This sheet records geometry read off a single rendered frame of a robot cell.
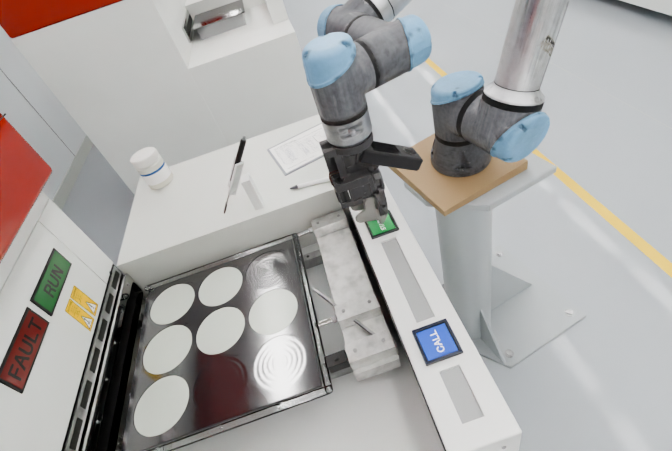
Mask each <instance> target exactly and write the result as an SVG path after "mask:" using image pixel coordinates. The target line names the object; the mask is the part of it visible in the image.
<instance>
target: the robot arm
mask: <svg viewBox="0 0 672 451"><path fill-rule="evenodd" d="M411 1H412V0H348V1H347V2H346V3H345V4H344V5H343V4H334V5H330V6H328V7H327V8H325V9H324V10H323V11H322V13H321V14H320V16H319V19H318V22H317V33H318V36H319V37H317V38H315V39H313V40H311V41H310V42H309V43H308V44H307V45H306V46H305V47H304V49H303V51H302V61H303V66H304V70H305V74H306V80H307V83H308V85H309V86H310V89H311V92H312V95H313V98H314V101H315V104H316V107H317V110H318V113H319V116H320V120H321V123H322V126H323V129H324V132H325V135H326V140H323V141H320V142H319V144H320V147H321V150H322V153H323V156H324V159H325V162H326V165H327V168H328V171H329V180H330V182H331V185H333V188H334V191H335V194H336V196H337V199H338V202H339V203H340V204H341V207H342V209H345V208H348V207H351V209H352V210H354V211H360V210H362V211H361V212H360V213H359V214H357V215H356V217H355V219H356V221H357V222H359V223H362V222H368V221H374V220H379V223H380V224H383V223H384V222H385V220H386V217H387V215H388V204H387V199H386V196H385V192H384V190H385V185H384V181H383V177H382V174H381V172H380V169H379V168H378V167H379V166H386V167H393V168H399V169H406V170H413V171H418V170H419V169H420V166H421V164H422V162H423V159H422V158H421V157H420V155H419V154H418V153H417V152H416V151H415V149H414V148H412V147H407V146H401V145H395V144H389V143H384V142H378V141H373V133H372V123H371V119H370V115H369V110H368V106H367V101H366V96H365V94H366V93H368V92H370V91H372V90H374V89H376V88H378V87H380V86H382V85H383V84H385V83H387V82H389V81H391V80H393V79H395V78H397V77H399V76H401V75H403V74H404V73H406V72H411V71H412V70H413V68H415V67H417V66H418V65H420V64H422V63H423V62H425V61H426V60H427V59H428V58H429V56H430V54H431V51H432V42H431V34H430V31H429V29H428V27H427V25H426V24H425V22H424V21H423V20H422V19H421V18H420V17H418V16H416V15H413V14H409V15H406V16H404V17H398V18H396V20H395V21H393V22H391V21H392V20H393V19H394V18H395V17H396V16H397V15H398V14H399V13H400V12H401V11H402V10H403V9H404V8H405V7H406V6H407V5H408V4H409V3H410V2H411ZM569 2H570V0H515V4H514V8H513V12H512V16H511V19H510V23H509V27H508V31H507V34H506V38H505V42H504V46H503V49H502V53H501V57H500V61H499V65H498V68H497V72H496V76H495V80H494V81H493V82H492V83H490V84H489V85H487V86H486V87H484V83H485V81H484V79H483V76H482V75H481V74H480V73H479V72H476V71H469V70H466V71H458V72H454V73H450V74H448V75H445V76H443V77H442V78H440V79H438V80H437V81H436V82H435V83H434V84H433V86H432V88H431V100H430V103H431V105H432V113H433V122H434V131H435V138H434V142H433V145H432V149H431V154H430V155H431V163H432V165H433V167H434V168H435V169H436V170H437V171H438V172H439V173H441V174H443V175H446V176H450V177H467V176H471V175H474V174H477V173H479V172H481V171H482V170H484V169H485V168H486V167H487V166H488V165H489V163H490V161H491V156H492V157H497V158H499V159H501V160H503V161H505V162H509V163H512V162H517V161H519V160H522V159H523V158H525V157H527V156H528V155H529V154H531V153H532V152H533V151H534V150H535V149H536V148H537V147H538V146H539V144H540V143H541V142H542V141H543V139H544V138H545V136H546V134H547V132H548V130H549V127H550V118H549V116H548V115H547V114H546V113H545V112H541V111H542V108H543V105H544V102H545V95H544V94H543V92H542V91H541V85H542V82H543V79H544V76H545V73H546V70H547V67H548V64H549V61H550V58H551V55H552V52H553V49H554V46H555V43H556V41H557V38H558V35H559V32H560V29H561V26H562V23H563V20H564V17H565V14H566V11H567V8H568V5H569ZM348 191H349V193H348ZM349 194H350V196H349ZM350 197H351V199H350Z"/></svg>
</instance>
